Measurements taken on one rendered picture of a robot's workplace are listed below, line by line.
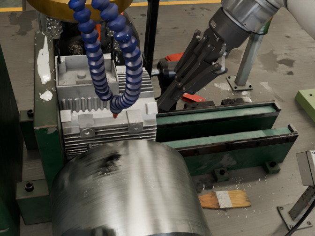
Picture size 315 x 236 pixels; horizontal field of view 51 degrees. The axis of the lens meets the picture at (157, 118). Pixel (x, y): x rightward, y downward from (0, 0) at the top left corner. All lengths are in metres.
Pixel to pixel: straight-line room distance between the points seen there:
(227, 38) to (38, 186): 0.50
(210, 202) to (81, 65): 0.48
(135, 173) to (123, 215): 0.07
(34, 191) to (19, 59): 0.68
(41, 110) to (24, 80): 0.63
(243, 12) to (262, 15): 0.03
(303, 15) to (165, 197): 0.32
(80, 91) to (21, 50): 0.74
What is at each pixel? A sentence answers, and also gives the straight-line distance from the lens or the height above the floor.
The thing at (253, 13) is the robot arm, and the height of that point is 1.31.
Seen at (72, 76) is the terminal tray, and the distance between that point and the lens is 0.73.
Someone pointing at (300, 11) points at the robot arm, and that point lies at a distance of 0.54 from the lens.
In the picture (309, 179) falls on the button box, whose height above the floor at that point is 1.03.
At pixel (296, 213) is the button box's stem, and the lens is 0.95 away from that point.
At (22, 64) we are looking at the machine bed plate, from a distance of 1.32.
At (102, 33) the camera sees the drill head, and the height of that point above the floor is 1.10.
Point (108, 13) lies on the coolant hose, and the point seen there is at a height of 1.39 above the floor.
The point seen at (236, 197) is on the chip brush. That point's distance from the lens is 0.95.
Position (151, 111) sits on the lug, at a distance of 0.70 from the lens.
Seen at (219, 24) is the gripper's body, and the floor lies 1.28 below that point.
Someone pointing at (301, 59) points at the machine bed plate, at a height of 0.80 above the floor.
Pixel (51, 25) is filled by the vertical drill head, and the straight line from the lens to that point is 0.59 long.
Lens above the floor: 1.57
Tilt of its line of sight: 45 degrees down
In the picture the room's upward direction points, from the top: 8 degrees clockwise
